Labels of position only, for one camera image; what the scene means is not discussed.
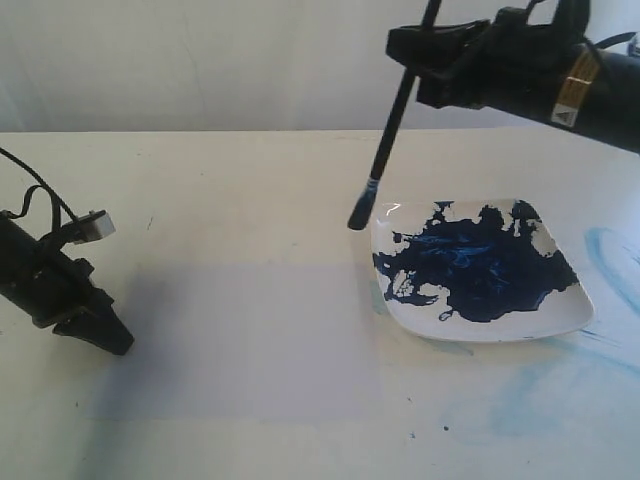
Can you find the black paintbrush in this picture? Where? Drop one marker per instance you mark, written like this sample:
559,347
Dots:
363,208

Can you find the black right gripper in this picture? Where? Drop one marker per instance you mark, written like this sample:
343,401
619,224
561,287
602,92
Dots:
466,65

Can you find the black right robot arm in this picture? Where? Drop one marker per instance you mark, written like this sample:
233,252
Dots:
596,96

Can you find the white sheet of paper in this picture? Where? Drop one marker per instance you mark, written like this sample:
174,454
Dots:
275,342

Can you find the white square paint plate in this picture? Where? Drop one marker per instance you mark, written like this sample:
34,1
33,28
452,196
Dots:
483,271

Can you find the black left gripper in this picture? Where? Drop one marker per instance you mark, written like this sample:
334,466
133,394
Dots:
57,290

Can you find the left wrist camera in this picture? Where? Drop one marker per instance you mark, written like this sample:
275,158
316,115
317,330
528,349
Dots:
94,226

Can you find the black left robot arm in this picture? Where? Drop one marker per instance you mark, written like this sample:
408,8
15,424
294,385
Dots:
13,238

